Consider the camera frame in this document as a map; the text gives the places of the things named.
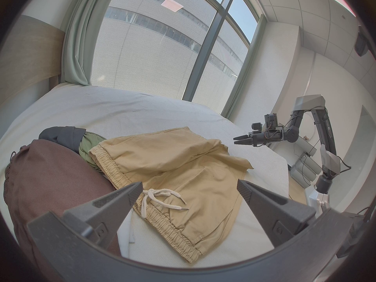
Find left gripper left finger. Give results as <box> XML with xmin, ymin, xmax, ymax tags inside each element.
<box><xmin>62</xmin><ymin>182</ymin><xmax>144</xmax><ymax>248</ymax></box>

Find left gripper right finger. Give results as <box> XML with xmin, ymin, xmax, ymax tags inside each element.
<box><xmin>237</xmin><ymin>180</ymin><xmax>317</xmax><ymax>249</ymax></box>

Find tan shorts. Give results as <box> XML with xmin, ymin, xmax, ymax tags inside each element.
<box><xmin>88</xmin><ymin>126</ymin><xmax>254</xmax><ymax>264</ymax></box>

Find bed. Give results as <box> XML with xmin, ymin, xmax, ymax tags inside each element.
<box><xmin>0</xmin><ymin>15</ymin><xmax>290</xmax><ymax>268</ymax></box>

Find green garment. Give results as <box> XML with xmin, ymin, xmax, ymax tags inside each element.
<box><xmin>78</xmin><ymin>131</ymin><xmax>107</xmax><ymax>174</ymax></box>

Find brown shorts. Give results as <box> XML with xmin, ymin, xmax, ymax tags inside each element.
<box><xmin>2</xmin><ymin>139</ymin><xmax>121</xmax><ymax>258</ymax></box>

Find black garment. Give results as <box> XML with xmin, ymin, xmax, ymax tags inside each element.
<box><xmin>38</xmin><ymin>126</ymin><xmax>86</xmax><ymax>155</ymax></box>

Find window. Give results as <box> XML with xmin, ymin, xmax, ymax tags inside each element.
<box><xmin>88</xmin><ymin>0</ymin><xmax>262</xmax><ymax>117</ymax></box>

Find black cable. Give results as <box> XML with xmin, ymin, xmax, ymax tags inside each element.
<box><xmin>336</xmin><ymin>155</ymin><xmax>352</xmax><ymax>174</ymax></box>

